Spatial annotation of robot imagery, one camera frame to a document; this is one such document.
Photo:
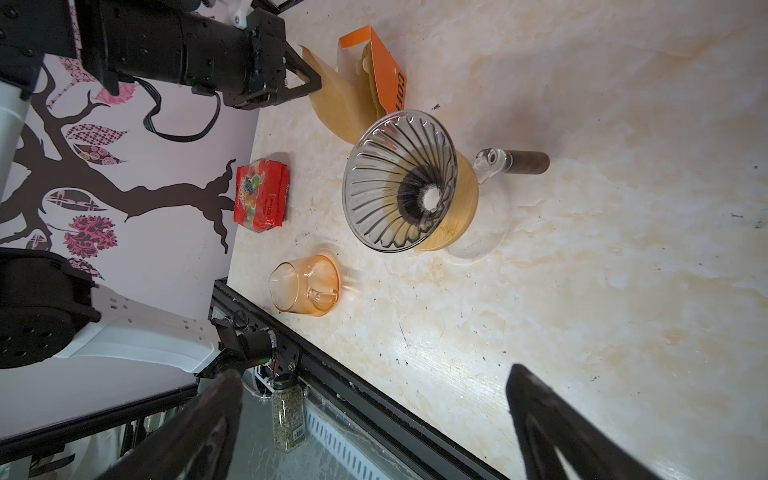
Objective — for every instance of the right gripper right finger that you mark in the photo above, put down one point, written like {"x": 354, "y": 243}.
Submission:
{"x": 550, "y": 432}

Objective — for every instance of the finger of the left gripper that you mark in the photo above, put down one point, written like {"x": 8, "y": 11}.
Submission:
{"x": 310, "y": 80}

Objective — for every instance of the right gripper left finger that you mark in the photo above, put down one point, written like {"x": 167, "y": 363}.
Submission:
{"x": 197, "y": 443}

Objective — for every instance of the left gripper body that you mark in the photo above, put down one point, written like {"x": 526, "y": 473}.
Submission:
{"x": 154, "y": 40}

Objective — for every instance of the brown paper coffee filter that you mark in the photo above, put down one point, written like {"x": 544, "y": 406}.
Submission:
{"x": 346, "y": 108}

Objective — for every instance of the orange glass pitcher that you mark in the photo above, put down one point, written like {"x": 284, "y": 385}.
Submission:
{"x": 308, "y": 286}

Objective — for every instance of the clear glass carafe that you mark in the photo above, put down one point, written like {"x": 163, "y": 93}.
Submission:
{"x": 492, "y": 218}

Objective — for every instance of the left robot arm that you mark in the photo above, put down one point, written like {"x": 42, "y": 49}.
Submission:
{"x": 48, "y": 307}

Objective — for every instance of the red snack packet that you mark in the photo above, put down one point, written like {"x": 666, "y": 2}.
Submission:
{"x": 261, "y": 195}

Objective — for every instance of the white cable duct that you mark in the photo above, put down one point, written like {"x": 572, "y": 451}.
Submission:
{"x": 355, "y": 461}

